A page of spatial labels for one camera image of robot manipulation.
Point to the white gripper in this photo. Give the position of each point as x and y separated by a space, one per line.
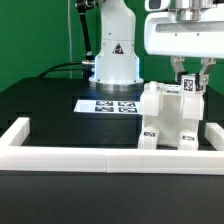
163 35

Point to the white chair seat part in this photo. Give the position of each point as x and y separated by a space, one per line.
169 128

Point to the white chair back part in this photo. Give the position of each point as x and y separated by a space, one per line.
172 100

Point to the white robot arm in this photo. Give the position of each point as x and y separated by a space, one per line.
117 64

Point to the black pole with clamp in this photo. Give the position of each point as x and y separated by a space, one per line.
82 7

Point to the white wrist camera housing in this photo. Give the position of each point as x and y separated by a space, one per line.
157 5

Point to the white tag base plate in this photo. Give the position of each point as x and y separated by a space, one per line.
103 106

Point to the white U-shaped frame fence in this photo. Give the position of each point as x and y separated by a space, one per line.
14 155

